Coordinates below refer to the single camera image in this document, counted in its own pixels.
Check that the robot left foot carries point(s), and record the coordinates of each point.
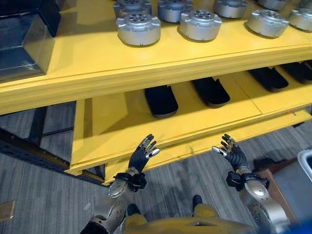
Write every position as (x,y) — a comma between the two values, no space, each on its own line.
(132,209)

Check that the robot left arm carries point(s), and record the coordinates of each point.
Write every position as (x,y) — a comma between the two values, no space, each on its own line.
(117,187)

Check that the silver round motor part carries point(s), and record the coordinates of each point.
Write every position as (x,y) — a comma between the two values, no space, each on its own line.
(200,25)
(138,29)
(174,9)
(230,8)
(301,19)
(267,23)
(274,3)
(131,6)

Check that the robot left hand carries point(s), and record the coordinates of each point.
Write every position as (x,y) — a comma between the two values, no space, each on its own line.
(139,158)

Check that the robot body with legs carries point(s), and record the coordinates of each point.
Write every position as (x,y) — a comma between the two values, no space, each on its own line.
(185,225)

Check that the brown cardboard scrap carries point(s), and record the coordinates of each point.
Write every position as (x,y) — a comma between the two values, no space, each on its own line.
(6,210)

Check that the yellow shelf board with soles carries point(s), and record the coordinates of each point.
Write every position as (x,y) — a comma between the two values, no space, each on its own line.
(109,126)

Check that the black perforated shelf frame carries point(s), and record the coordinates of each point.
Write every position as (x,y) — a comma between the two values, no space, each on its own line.
(29,151)

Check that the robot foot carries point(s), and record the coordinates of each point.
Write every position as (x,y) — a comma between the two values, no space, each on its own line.
(197,200)
(132,209)

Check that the white tape strip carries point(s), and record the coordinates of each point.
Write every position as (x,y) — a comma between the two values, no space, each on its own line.
(87,206)

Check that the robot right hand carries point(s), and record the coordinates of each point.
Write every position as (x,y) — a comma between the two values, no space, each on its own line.
(236,156)

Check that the black box wrapped in film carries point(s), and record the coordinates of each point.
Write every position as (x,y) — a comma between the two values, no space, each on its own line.
(22,48)

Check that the black sole-shaped part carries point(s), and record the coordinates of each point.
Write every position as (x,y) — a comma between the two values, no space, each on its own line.
(161,102)
(298,72)
(269,79)
(212,92)

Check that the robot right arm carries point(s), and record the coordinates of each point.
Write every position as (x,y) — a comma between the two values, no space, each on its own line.
(258,195)

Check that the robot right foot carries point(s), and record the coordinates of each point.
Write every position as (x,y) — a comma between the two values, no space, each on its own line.
(197,200)

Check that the yellow shelf board with motors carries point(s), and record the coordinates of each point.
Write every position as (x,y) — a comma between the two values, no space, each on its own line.
(97,61)

